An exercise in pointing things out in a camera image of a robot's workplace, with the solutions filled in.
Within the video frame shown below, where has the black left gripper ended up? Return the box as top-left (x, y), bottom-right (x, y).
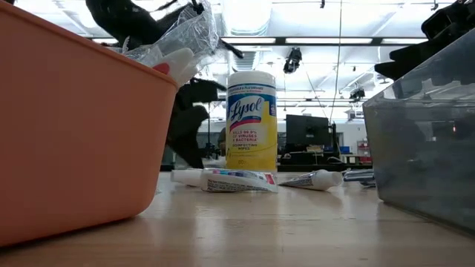
top-left (85, 0), bottom-right (206, 49)

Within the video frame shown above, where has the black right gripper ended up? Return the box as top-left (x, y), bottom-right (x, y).
top-left (374, 0), bottom-right (475, 81)

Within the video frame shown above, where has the small white toothpaste tube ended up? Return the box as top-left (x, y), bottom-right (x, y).
top-left (278, 168), bottom-right (344, 192)
top-left (170, 167), bottom-right (279, 194)

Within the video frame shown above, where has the orange plastic tray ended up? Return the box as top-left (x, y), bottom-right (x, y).
top-left (0, 0), bottom-right (180, 248)

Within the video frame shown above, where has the black overhead crossbar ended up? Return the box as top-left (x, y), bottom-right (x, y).
top-left (85, 36), bottom-right (430, 47)

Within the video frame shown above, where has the dark grey transparent tray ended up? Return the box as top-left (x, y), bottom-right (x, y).
top-left (362, 28), bottom-right (475, 237)

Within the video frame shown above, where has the black computer monitor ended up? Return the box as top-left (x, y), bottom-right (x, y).
top-left (285, 113), bottom-right (332, 146)

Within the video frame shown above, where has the blue disposable razor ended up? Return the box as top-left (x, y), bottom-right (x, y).
top-left (342, 168), bottom-right (376, 188)

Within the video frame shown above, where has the yellow Lysol wipes canister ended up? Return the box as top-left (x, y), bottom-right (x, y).
top-left (225, 70), bottom-right (278, 174)

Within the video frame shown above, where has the silver ventilation duct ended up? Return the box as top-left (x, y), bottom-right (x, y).
top-left (221, 0), bottom-right (274, 72)

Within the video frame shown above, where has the black hanging camera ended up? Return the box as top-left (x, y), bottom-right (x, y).
top-left (348, 87), bottom-right (367, 104)
top-left (283, 47), bottom-right (303, 75)

